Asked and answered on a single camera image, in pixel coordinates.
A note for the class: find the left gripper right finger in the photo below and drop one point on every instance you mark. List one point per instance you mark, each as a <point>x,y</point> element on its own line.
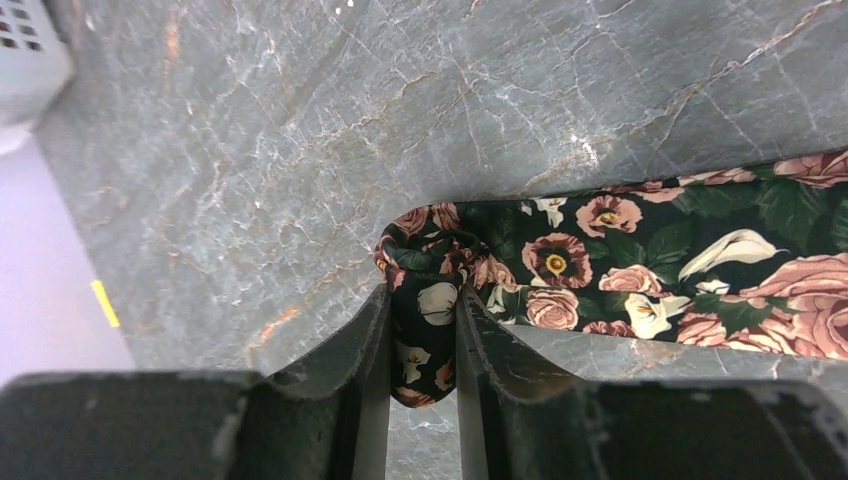
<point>515,416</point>

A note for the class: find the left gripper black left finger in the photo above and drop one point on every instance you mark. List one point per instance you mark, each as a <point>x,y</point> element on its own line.
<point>333,422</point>

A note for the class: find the black floral tie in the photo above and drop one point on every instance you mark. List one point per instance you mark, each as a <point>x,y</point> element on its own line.
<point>751,258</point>

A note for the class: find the white plastic basket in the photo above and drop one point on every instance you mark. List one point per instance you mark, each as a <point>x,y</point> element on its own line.
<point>36,66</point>

